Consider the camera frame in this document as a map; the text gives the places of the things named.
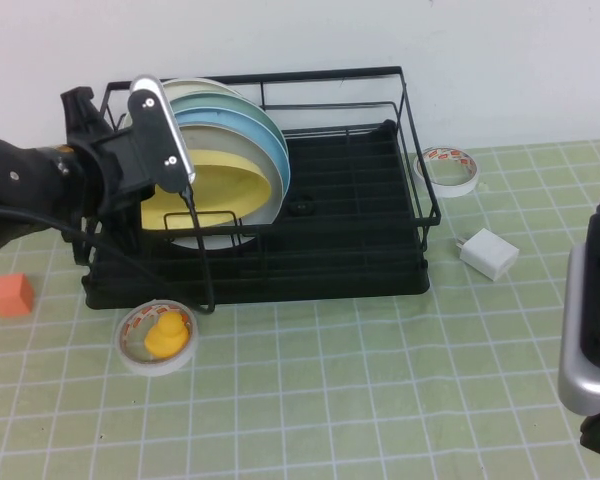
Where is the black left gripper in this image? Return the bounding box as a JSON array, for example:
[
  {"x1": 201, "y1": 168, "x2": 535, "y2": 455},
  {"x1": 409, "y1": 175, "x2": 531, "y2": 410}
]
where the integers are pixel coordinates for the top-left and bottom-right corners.
[{"x1": 60, "y1": 86, "x2": 157, "y2": 254}]

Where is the yellow plate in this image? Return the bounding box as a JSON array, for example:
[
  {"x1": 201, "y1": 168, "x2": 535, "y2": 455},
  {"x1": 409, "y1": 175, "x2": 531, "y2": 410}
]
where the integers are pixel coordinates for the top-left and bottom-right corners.
[{"x1": 139, "y1": 148, "x2": 274, "y2": 234}]

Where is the cream plate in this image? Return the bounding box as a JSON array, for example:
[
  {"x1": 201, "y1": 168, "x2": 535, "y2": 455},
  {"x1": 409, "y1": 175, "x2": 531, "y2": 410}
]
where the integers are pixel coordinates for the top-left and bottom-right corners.
[{"x1": 119, "y1": 77, "x2": 241, "y2": 146}]

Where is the grey plate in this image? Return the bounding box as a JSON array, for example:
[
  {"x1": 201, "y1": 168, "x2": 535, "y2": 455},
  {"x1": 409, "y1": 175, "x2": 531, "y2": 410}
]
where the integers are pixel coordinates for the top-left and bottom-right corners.
[{"x1": 169, "y1": 123, "x2": 285, "y2": 252}]

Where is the teal green plate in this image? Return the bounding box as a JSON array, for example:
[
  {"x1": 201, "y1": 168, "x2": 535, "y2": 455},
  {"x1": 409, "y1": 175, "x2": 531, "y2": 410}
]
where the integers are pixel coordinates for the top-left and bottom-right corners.
[{"x1": 169, "y1": 91, "x2": 287, "y2": 151}]

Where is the blue plate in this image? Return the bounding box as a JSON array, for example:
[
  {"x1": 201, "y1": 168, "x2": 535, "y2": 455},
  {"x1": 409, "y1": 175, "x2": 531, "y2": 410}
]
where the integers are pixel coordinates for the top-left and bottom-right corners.
[{"x1": 173, "y1": 105, "x2": 292, "y2": 224}]

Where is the orange block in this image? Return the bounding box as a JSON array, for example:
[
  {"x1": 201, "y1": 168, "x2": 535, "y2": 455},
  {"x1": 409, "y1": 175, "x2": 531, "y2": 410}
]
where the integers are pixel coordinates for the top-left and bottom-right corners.
[{"x1": 0, "y1": 273, "x2": 34, "y2": 317}]

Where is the yellow rubber duck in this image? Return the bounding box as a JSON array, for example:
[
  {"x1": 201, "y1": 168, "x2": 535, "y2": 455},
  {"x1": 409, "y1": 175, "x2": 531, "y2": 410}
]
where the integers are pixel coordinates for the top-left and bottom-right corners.
[{"x1": 144, "y1": 313, "x2": 190, "y2": 360}]

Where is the white tape roll around duck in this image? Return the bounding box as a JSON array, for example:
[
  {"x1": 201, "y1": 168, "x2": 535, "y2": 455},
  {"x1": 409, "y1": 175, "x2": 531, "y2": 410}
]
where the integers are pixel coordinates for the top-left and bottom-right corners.
[{"x1": 115, "y1": 298, "x2": 200, "y2": 377}]

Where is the white charger plug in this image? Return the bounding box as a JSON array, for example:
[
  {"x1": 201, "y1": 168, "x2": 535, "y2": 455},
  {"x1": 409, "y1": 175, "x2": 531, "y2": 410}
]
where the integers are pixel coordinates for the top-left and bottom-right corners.
[{"x1": 454, "y1": 228, "x2": 520, "y2": 282}]

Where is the green checkered tablecloth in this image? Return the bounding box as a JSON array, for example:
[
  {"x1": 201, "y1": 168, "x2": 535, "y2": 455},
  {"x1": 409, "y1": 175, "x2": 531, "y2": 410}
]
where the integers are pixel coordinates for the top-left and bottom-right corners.
[{"x1": 0, "y1": 139, "x2": 600, "y2": 480}]

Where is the empty white tape roll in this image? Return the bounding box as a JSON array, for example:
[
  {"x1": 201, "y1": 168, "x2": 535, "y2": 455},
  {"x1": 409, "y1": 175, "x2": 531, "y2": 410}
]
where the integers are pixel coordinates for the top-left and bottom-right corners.
[{"x1": 412, "y1": 145, "x2": 483, "y2": 200}]

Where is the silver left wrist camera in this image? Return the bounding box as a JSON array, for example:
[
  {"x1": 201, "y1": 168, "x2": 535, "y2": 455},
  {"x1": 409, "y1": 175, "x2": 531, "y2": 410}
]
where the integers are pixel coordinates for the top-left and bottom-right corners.
[{"x1": 127, "y1": 74, "x2": 198, "y2": 195}]

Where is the black left camera cable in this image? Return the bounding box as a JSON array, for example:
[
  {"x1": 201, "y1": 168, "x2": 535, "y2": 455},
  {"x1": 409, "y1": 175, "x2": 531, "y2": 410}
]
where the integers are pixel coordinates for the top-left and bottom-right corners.
[{"x1": 0, "y1": 184, "x2": 217, "y2": 315}]

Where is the black wire dish rack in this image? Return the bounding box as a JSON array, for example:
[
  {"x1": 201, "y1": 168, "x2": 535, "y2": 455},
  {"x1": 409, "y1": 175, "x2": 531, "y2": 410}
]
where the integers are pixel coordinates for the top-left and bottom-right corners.
[{"x1": 61, "y1": 66, "x2": 444, "y2": 311}]

